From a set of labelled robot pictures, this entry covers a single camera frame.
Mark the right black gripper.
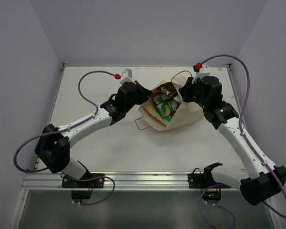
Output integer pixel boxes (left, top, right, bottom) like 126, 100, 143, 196
179, 76, 209, 110

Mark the green snack packet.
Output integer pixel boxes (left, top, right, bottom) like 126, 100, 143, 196
151, 94, 181, 122

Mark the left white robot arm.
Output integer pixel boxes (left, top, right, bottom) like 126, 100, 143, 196
35, 81, 152, 187

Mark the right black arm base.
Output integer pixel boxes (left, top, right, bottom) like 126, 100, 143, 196
187, 167, 217, 189

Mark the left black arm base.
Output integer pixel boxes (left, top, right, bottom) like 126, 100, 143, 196
61, 172, 105, 189

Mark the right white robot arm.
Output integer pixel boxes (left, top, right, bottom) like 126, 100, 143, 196
179, 76, 286, 206

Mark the brown candy packet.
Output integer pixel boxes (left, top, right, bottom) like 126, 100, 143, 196
153, 82, 178, 99

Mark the right black control box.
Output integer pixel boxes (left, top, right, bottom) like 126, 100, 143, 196
202, 191, 222, 204

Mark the black control box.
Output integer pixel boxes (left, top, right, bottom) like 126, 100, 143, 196
202, 191, 222, 204
71, 189, 92, 202

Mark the left black control box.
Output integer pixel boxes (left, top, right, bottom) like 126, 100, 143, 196
71, 189, 92, 202

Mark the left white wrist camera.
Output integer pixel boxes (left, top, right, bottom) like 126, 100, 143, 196
120, 68, 134, 84

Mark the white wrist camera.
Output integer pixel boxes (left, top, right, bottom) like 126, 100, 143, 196
192, 62, 211, 83
120, 68, 134, 84

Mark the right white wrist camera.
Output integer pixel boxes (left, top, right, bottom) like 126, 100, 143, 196
192, 62, 211, 83

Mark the aluminium front rail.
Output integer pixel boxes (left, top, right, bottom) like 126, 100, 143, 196
20, 169, 244, 192

